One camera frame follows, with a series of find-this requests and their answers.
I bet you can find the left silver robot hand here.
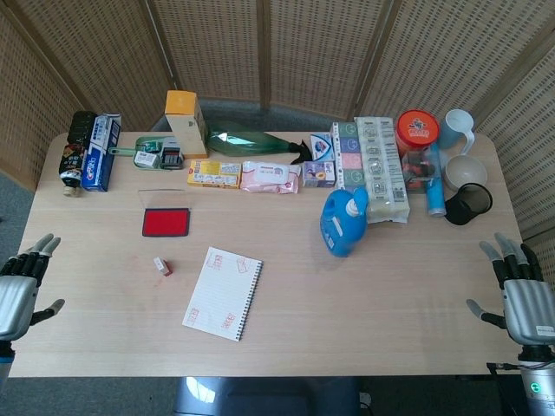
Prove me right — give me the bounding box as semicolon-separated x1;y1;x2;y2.
0;233;66;341

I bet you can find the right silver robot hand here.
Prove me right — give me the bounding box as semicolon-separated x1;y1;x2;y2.
466;232;555;347

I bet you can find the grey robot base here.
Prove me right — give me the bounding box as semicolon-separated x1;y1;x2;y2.
173;375;361;416

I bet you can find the white spiral lined notebook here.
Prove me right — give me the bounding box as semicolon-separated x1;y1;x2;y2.
181;246;264;343

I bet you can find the black mesh pen holder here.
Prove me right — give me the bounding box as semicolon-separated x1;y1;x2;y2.
444;182;493;226

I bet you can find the blue cylindrical tube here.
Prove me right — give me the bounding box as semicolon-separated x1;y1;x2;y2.
423;142;447;218

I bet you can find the beige bowl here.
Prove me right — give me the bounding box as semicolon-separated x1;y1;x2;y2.
444;154;488;192

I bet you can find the dark beverage bottle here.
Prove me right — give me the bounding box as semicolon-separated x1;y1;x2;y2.
58;110;99;197

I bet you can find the blue toothpaste box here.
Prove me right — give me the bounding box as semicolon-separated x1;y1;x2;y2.
81;113;123;192

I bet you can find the red ink pad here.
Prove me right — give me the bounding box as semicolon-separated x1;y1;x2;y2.
137;187;192;238

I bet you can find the clear plastic snack box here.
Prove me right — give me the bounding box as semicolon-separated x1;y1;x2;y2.
401;149;439;194

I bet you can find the light blue mug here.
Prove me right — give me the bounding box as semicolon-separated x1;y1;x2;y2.
437;108;477;156

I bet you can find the long white clear-wrapped pack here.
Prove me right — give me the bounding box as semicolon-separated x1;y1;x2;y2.
354;115;411;225

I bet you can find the blue detergent pump bottle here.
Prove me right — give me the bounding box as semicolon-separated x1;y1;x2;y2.
319;185;369;258

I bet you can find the orange lidded jar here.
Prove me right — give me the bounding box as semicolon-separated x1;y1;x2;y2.
395;108;441;161

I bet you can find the pastel tissue multipack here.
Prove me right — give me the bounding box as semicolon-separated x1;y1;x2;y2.
331;121;368;191

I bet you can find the yellow flat box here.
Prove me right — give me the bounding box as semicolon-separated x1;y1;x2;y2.
186;159;243;190

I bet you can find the tall cream yellow box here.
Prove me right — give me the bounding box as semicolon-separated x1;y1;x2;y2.
164;89;209;159

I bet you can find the small purple box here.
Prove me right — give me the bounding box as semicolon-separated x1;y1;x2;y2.
302;160;336;189

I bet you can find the blue white soap box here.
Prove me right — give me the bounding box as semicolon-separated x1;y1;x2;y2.
309;132;334;162

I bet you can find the green plastic spray bottle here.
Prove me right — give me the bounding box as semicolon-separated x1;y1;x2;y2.
205;120;314;165

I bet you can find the pink wet wipes pack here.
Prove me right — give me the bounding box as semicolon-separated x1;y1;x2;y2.
239;160;302;195

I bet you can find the wooden perforated folding screen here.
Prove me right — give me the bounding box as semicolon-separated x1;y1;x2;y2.
0;0;555;261

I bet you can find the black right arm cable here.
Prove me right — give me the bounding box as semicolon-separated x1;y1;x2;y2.
486;361;524;374

